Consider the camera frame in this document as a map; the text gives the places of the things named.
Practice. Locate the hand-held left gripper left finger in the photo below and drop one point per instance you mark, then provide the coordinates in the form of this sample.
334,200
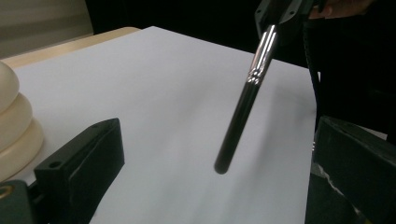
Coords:
84,161

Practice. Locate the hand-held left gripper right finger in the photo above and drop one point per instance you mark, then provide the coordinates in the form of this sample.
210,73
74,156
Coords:
358,165

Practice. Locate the white table mat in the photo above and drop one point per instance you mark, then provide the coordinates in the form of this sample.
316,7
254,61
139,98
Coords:
171,93

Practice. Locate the black makeup brush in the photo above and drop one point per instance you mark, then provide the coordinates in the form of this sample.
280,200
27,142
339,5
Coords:
239,118

